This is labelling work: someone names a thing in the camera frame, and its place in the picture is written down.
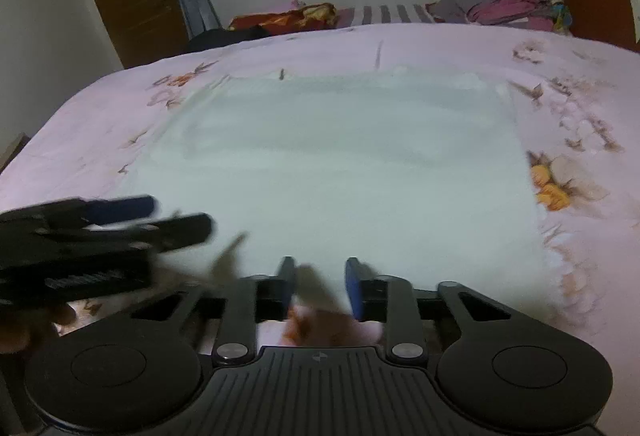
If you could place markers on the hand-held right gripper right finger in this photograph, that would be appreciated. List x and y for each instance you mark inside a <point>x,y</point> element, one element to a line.
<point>354,288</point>

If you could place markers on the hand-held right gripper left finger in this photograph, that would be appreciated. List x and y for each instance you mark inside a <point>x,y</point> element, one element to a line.
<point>287,283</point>

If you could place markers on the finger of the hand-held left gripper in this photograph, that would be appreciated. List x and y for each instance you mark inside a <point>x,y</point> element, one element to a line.
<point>122,209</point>
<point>180,230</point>

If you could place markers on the white knitted sweater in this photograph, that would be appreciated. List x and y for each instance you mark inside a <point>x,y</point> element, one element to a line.
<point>340,166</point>

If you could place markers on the person's left hand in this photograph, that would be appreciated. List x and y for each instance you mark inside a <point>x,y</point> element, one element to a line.
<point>27,326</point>

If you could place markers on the red and orange cloth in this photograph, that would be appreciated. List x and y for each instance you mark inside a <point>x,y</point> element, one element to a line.
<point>285,19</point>

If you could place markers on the pink floral bed sheet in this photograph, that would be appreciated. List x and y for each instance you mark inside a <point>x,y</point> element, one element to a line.
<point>575,126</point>

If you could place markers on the grey striped cloth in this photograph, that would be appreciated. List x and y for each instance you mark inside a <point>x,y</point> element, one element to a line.
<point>385,14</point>

